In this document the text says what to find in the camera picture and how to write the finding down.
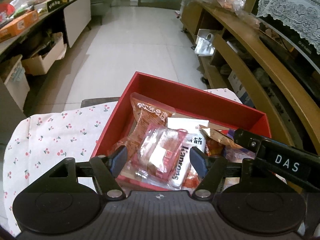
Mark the orange translucent snack bag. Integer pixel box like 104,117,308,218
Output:
110,92,176,159

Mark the white spicy strip snack pack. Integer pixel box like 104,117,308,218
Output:
167,118,209,190

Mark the cherry print tablecloth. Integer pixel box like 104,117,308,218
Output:
0,87,243,238

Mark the white lace cloth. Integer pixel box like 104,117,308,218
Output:
257,0,319,54

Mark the white Kaprons wafer pack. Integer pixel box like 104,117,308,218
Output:
169,128,206,189

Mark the white storage bin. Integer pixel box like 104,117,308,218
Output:
22,32,67,76

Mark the red cardboard box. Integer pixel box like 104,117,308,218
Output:
90,71,272,192

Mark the orange flat box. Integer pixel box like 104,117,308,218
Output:
0,10,39,42

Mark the wooden TV cabinet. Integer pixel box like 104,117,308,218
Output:
181,1,319,154

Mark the pink snack pack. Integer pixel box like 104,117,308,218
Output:
120,124,188,189

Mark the blue foil snack pack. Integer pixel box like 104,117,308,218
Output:
223,129,255,163

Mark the white plastic bag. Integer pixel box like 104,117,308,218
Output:
194,33,215,56

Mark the red snack bag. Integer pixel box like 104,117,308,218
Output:
205,137,225,156

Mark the long dark coffee table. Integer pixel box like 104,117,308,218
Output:
1,0,91,123

